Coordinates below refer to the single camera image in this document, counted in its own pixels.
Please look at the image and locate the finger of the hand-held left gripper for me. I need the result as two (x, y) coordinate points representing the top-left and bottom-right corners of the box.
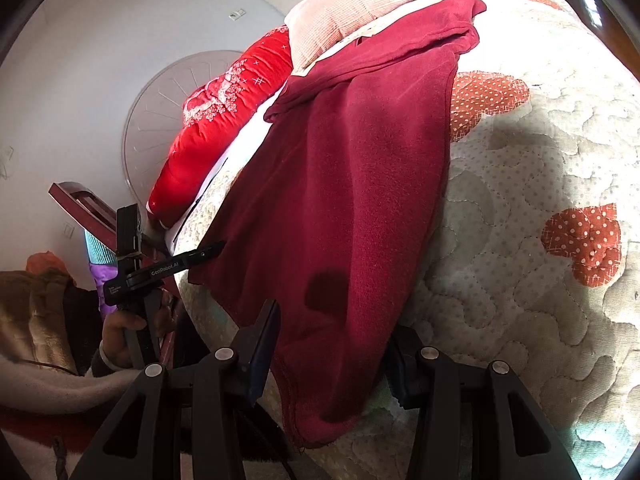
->
(186, 240), (227, 271)

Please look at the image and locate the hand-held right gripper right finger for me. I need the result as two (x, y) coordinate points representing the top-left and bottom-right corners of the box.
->
(384, 326), (583, 480)

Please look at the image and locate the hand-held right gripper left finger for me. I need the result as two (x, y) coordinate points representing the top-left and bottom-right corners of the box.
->
(69, 299), (281, 480)

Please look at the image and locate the dark red fleece garment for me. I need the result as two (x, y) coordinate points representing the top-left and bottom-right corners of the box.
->
(189, 0), (487, 450)

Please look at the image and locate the person's left hand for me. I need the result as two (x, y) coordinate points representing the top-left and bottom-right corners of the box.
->
(100, 296), (176, 372)

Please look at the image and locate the purple cloth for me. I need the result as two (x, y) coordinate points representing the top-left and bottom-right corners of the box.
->
(89, 259), (120, 321)

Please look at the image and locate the brown blanket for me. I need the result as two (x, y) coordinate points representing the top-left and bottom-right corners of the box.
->
(0, 269), (78, 377)

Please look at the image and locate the red embroidered pillow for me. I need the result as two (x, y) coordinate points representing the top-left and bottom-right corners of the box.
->
(146, 24), (294, 230)

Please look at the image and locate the round white headboard panel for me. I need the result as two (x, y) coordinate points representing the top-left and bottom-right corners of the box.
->
(123, 50), (247, 202)

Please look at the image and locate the patchwork quilted bedspread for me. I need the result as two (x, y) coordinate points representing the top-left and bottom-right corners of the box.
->
(172, 0), (640, 480)

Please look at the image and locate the pink corduroy pillow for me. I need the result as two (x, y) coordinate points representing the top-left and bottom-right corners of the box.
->
(284, 0), (420, 75)

